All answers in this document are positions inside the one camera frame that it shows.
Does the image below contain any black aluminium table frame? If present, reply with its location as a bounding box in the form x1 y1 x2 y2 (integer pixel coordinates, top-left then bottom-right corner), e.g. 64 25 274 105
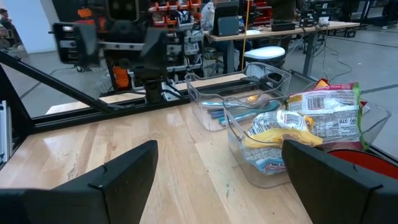
0 51 271 164

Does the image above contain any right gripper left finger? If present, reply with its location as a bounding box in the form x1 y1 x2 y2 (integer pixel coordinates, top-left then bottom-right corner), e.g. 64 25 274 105
0 139 159 224

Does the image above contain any wooden top workbench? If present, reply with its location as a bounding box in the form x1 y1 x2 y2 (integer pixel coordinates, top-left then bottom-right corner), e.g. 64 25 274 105
203 20 361 78

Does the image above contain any white trash can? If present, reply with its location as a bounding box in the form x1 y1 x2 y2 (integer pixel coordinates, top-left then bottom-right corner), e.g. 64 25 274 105
243 45 287 72

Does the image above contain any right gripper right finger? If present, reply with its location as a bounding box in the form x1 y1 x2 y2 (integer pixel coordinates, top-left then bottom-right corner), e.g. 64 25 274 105
281 139 398 224

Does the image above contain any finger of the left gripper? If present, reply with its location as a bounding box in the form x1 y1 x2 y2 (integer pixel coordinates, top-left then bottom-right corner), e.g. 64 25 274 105
73 22 101 68
134 27 170 82

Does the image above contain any clear plastic bin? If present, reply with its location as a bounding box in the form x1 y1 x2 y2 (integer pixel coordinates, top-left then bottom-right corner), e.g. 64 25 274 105
222 93 392 189
185 62 292 132

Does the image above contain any red and black bowl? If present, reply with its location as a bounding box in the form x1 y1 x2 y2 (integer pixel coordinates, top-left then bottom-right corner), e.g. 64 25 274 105
328 148 398 181

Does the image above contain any yellow hanging cable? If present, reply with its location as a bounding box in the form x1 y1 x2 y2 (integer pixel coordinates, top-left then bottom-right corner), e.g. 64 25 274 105
240 0 251 71

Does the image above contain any teal blue spoon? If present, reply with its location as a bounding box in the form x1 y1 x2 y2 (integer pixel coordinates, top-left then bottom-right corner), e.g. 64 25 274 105
217 101 282 126

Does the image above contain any yellow ramen noodle pack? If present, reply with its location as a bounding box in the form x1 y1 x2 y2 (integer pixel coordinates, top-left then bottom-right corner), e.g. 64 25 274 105
243 109 324 150

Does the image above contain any silver aluminium bracket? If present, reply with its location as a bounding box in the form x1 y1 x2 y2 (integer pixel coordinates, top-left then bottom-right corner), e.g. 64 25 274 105
160 81 185 102

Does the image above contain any black desk monitor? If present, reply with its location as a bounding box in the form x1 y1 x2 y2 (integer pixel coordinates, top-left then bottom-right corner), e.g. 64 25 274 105
212 1 241 37

